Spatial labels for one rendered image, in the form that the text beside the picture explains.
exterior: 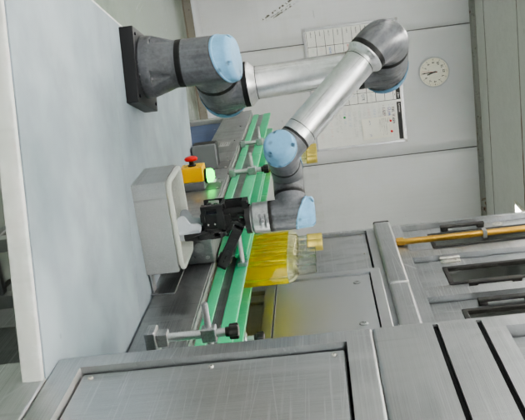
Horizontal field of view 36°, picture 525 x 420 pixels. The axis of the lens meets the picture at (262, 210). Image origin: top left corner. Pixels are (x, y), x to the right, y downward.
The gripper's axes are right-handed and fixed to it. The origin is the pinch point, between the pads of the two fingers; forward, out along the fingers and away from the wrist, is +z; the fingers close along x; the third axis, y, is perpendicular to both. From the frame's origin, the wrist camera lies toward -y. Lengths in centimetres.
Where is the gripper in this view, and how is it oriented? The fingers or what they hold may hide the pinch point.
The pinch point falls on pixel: (171, 235)
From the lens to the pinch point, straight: 199.0
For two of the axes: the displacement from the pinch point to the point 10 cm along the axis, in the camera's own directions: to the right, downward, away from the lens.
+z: -9.9, 1.1, 0.9
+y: -1.3, -9.5, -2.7
